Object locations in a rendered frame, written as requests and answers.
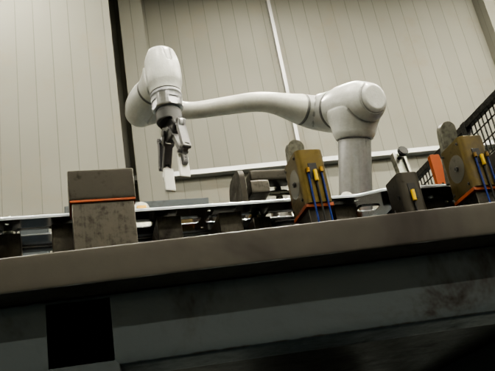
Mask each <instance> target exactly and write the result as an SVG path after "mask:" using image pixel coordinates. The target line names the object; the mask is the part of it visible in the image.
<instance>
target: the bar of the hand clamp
mask: <svg viewBox="0 0 495 371"><path fill-rule="evenodd" d="M397 152H398V153H397V154H396V153H395V152H392V154H391V155H390V159H391V162H392V164H393V168H394V169H395V172H396V174H398V173H400V172H411V171H412V170H411V168H410V165H409V163H408V160H407V157H406V155H407V154H408V149H407V148H406V147H404V146H400V147H399V148H398V149H397Z"/></svg>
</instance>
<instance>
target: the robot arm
mask: <svg viewBox="0 0 495 371"><path fill-rule="evenodd" d="M181 88H182V75H181V69H180V64H179V62H178V58H177V56H176V54H175V52H174V51H173V49H171V48H169V47H168V46H154V47H152V48H150V49H149V50H148V52H147V55H146V57H145V61H144V68H143V71H142V75H141V79H140V80H139V82H138V83H137V84H136V85H135V86H134V87H133V89H132V91H131V92H130V94H129V96H128V98H127V100H126V102H125V117H126V119H127V120H128V121H129V122H130V123H131V124H132V125H133V126H135V127H147V126H149V125H151V124H157V126H158V127H160V128H161V139H157V145H158V170H159V171H160V172H163V173H164V184H165V190H166V191H170V192H176V187H175V177H174V171H173V170H174V169H171V167H172V148H173V147H174V146H176V147H177V149H178V150H177V152H178V153H177V157H178V167H179V172H180V177H185V178H190V177H191V174H190V168H189V159H188V153H189V149H191V147H192V145H191V142H190V139H189V134H188V131H187V129H186V119H202V118H208V117H215V116H225V115H231V114H237V113H249V112H265V113H272V114H274V115H276V116H279V117H281V118H283V119H286V120H287V121H290V122H292V123H294V124H297V125H300V126H302V127H305V128H308V129H311V130H317V131H321V132H325V133H333V136H334V138H335V140H336V141H338V168H339V195H341V194H342V193H343V192H346V191H347V192H350V193H352V194H360V193H364V192H367V191H372V190H373V183H372V158H371V140H373V138H374V136H375V134H376V130H377V127H378V124H379V120H380V118H381V117H382V115H383V113H384V112H385V108H386V106H387V100H386V96H385V93H384V91H383V90H382V89H381V88H380V87H379V86H378V85H377V84H374V83H372V82H365V81H352V82H347V83H345V84H342V85H339V86H337V87H335V88H333V89H331V90H330V91H327V92H324V93H319V94H317V95H316V96H315V95H308V94H302V93H276V92H252V93H242V94H237V95H233V96H225V97H220V98H216V99H208V100H203V101H198V102H185V101H183V100H182V93H181ZM168 143H171V144H168ZM185 143H186V144H185Z"/></svg>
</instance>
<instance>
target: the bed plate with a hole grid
mask: <svg viewBox="0 0 495 371"><path fill-rule="evenodd" d="M490 246H495V202H487V203H480V204H473V205H461V206H454V207H447V208H435V209H428V210H422V211H409V212H402V213H390V214H383V215H376V216H364V217H357V218H351V219H338V220H331V221H325V222H313V223H306V224H299V225H287V226H280V227H268V228H261V229H255V230H242V231H236V232H229V233H216V234H210V235H203V236H191V237H184V238H171V239H165V240H158V241H146V242H139V243H132V244H120V245H113V246H106V247H95V248H88V249H81V250H69V251H62V252H50V253H43V254H36V255H24V256H17V257H10V258H0V308H3V307H9V306H15V305H26V304H33V303H44V302H50V301H56V300H67V299H73V298H79V297H90V296H97V295H103V294H114V293H120V292H131V291H138V290H144V289H155V288H161V287H167V286H179V285H185V284H191V283H202V282H209V281H215V280H226V279H232V278H243V277H250V276H256V275H266V274H272V273H279V272H290V271H296V270H302V269H314V268H320V267H326V266H337V265H343V264H355V263H361V262H367V261H378V260H384V259H391V258H402V257H408V256H414V255H426V254H432V253H438V252H448V251H455V250H466V249H472V248H478V247H490ZM493 341H495V324H492V325H482V326H477V327H471V328H461V329H456V330H450V331H441V332H436V333H426V334H421V335H415V336H405V337H400V338H395V339H386V340H380V341H375V342H365V343H359V344H350V345H344V346H339V347H330V348H324V349H319V350H309V351H303V352H298V353H288V354H283V355H278V356H268V357H263V358H253V359H248V360H242V361H232V362H227V363H222V364H212V365H207V366H201V367H192V368H186V369H181V370H172V371H438V370H440V369H442V368H443V367H445V366H447V365H449V364H451V363H453V362H455V361H456V360H458V359H460V358H462V357H464V356H467V355H468V354H470V353H472V352H474V351H475V350H478V349H480V348H481V347H484V346H486V345H487V344H489V343H491V342H493Z"/></svg>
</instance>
